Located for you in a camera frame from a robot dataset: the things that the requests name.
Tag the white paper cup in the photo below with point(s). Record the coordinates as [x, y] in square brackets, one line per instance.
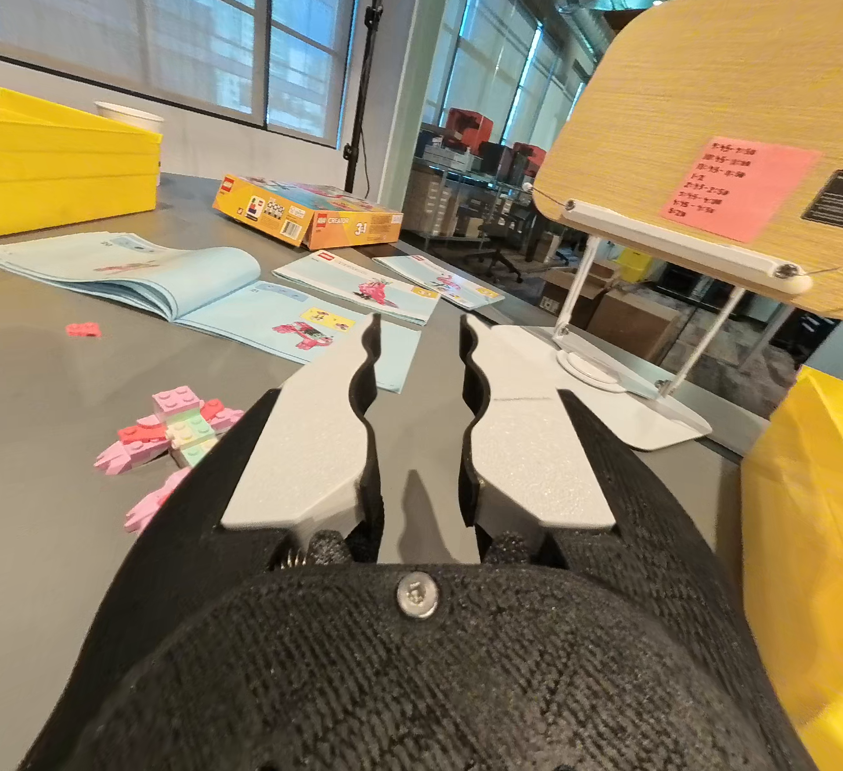
[132, 116]

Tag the black label sticker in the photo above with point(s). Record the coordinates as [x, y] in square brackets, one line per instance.
[826, 201]

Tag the yellow floor bin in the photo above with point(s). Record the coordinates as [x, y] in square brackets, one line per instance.
[635, 265]

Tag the stacked yellow plastic bins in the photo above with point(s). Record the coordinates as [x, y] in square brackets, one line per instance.
[66, 178]

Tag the black light stand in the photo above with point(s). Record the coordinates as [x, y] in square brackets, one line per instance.
[365, 60]

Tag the light blue instruction booklet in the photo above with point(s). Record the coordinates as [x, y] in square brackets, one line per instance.
[421, 274]
[197, 277]
[329, 277]

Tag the small red brick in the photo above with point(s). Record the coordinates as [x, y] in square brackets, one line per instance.
[84, 328]

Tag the metal shelf rack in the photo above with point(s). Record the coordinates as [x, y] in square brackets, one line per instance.
[434, 191]

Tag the pastel toy brick assembly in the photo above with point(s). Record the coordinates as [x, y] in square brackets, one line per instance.
[191, 435]

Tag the pink toy brick model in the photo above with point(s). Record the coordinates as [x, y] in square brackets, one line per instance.
[125, 451]

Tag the large framed window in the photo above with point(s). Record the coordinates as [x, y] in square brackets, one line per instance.
[132, 13]

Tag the grey desk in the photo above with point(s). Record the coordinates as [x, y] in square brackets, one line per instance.
[66, 389]

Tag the small pink square brick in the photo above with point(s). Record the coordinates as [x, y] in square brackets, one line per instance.
[176, 399]

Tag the red equipment enclosure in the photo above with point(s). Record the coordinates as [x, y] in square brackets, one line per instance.
[469, 125]
[530, 158]

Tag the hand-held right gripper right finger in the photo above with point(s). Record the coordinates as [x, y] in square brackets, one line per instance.
[540, 455]

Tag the black office chair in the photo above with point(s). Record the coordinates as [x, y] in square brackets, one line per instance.
[494, 244]

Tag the closed light blue instruction booklet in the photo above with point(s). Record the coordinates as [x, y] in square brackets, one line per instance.
[329, 277]
[421, 274]

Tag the pink sticky note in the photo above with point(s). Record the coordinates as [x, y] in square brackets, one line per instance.
[737, 191]

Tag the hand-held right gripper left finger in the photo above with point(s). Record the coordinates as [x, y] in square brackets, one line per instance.
[296, 455]

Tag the wooden book stand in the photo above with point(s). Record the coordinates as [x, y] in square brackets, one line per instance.
[658, 92]

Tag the brown cardboard box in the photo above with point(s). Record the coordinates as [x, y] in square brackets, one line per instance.
[560, 290]
[632, 323]

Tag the orange toy brick box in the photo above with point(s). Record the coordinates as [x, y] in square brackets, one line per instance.
[276, 211]

